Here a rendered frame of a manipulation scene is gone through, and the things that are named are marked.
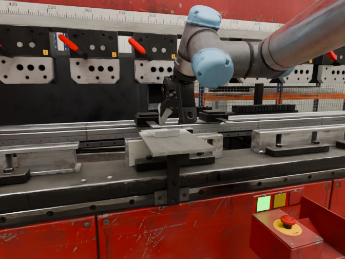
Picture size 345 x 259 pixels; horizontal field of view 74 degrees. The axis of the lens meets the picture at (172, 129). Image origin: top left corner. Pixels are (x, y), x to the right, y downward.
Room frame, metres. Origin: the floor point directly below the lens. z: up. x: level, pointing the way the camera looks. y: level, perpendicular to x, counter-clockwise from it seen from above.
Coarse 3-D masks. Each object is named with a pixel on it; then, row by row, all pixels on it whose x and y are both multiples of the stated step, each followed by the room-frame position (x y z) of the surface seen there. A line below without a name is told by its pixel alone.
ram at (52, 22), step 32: (32, 0) 0.71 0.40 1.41; (64, 0) 0.74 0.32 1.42; (96, 0) 0.76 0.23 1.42; (128, 0) 0.79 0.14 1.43; (160, 0) 0.82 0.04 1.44; (192, 0) 0.85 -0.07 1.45; (224, 0) 0.88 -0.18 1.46; (256, 0) 0.92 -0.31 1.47; (288, 0) 0.96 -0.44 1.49; (64, 32) 0.80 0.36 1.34; (128, 32) 0.80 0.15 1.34; (160, 32) 0.82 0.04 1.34; (224, 32) 0.88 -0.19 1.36; (256, 32) 0.92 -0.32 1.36
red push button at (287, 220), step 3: (282, 216) 0.58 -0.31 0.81; (285, 216) 0.58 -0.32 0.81; (288, 216) 0.58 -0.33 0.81; (291, 216) 0.58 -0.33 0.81; (282, 219) 0.57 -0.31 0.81; (285, 219) 0.56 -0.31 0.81; (288, 219) 0.56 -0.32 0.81; (291, 219) 0.56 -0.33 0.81; (294, 219) 0.56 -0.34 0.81; (282, 222) 0.57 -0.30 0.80; (285, 222) 0.56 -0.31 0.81; (288, 222) 0.56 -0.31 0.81; (291, 222) 0.55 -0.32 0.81; (294, 222) 0.56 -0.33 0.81; (285, 225) 0.57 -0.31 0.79; (288, 225) 0.56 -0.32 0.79; (291, 225) 0.55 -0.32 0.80; (285, 228) 0.56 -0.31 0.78; (288, 228) 0.56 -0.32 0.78; (291, 228) 0.56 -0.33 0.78
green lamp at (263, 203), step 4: (268, 196) 0.65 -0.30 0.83; (260, 200) 0.64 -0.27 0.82; (264, 200) 0.65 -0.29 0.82; (268, 200) 0.65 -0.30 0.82; (260, 204) 0.64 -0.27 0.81; (264, 204) 0.65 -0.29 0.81; (268, 204) 0.65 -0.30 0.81; (260, 208) 0.64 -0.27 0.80; (264, 208) 0.65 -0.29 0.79; (268, 208) 0.65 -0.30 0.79
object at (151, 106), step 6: (150, 84) 0.84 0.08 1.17; (156, 84) 0.84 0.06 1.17; (150, 90) 0.84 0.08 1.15; (156, 90) 0.84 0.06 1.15; (150, 96) 0.84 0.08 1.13; (156, 96) 0.84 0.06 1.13; (162, 96) 0.85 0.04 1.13; (150, 102) 0.84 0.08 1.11; (156, 102) 0.84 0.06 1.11; (150, 108) 0.85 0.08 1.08; (156, 108) 0.85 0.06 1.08
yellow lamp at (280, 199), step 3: (276, 195) 0.66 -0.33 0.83; (279, 195) 0.66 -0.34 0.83; (282, 195) 0.67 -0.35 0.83; (285, 195) 0.67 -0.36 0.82; (276, 198) 0.66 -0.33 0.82; (279, 198) 0.66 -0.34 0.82; (282, 198) 0.67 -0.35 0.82; (285, 198) 0.67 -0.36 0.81; (276, 201) 0.66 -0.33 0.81; (279, 201) 0.66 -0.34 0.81; (282, 201) 0.67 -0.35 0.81; (276, 204) 0.66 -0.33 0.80; (279, 204) 0.66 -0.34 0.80; (282, 204) 0.67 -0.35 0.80; (276, 207) 0.66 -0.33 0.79
